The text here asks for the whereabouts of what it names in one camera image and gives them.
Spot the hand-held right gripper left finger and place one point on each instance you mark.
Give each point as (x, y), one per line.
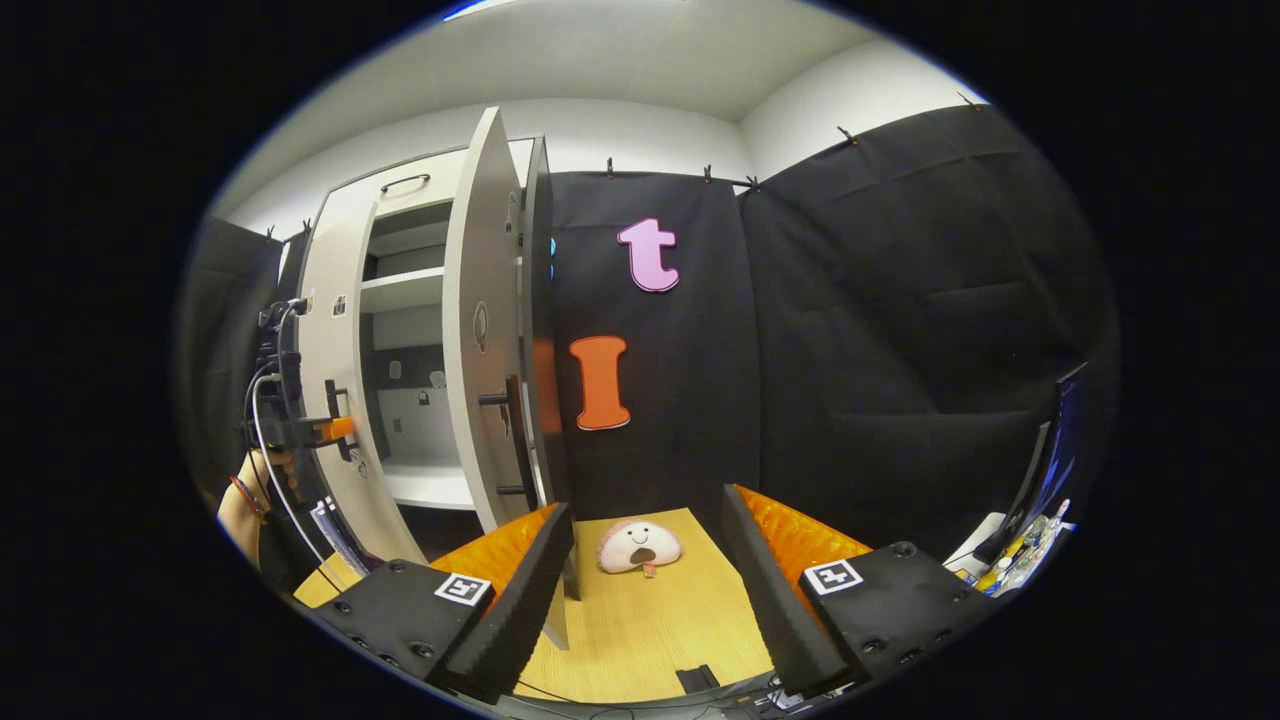
(520, 620)

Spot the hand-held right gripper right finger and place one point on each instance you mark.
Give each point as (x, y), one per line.
(770, 600)

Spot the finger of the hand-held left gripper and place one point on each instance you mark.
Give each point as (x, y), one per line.
(335, 430)

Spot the cream shoe cabinet door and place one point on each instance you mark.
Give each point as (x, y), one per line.
(485, 250)
(345, 250)

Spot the cream double-door shoe cabinet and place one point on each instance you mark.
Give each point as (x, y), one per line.
(450, 178)

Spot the white cabinet shelf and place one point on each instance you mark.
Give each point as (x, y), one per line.
(400, 290)
(430, 485)

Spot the pink and white plush toy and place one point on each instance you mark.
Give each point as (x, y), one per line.
(640, 545)

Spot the black backdrop cloth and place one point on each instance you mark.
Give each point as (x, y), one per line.
(850, 350)

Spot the clear plastic bottle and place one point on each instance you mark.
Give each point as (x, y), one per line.
(1045, 535)

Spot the black computer monitor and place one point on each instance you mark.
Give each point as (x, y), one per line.
(1062, 450)

